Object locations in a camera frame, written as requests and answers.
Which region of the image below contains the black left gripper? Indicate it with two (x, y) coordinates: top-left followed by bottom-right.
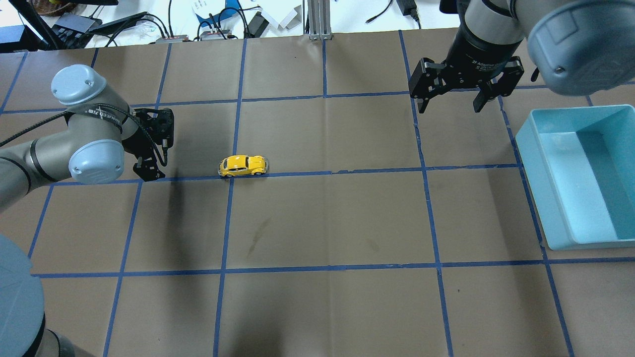
(122, 108), (175, 181)

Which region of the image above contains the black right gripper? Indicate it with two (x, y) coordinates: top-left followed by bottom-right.
(408, 23), (524, 114)

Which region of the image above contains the yellow beetle toy car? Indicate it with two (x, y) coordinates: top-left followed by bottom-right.
(218, 155), (269, 178)

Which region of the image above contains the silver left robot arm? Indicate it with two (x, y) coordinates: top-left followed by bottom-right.
(0, 64), (175, 357)

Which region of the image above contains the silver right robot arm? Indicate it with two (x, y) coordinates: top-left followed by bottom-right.
(163, 0), (634, 171)

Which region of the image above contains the light blue plastic bin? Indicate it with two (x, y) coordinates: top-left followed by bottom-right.
(515, 105), (635, 250)

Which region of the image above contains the brown paper table cover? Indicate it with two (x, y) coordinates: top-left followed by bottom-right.
(1, 39), (634, 357)

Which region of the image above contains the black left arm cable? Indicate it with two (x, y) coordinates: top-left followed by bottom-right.
(0, 103), (164, 154)

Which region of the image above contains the aluminium frame post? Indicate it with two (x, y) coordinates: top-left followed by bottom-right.
(306, 0), (333, 41)

